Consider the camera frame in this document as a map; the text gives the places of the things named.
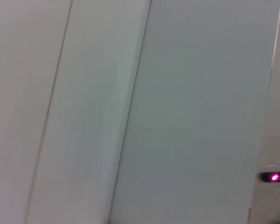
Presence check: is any white head camera mount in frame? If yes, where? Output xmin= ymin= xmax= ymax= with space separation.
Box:
xmin=249 ymin=183 xmax=280 ymax=224

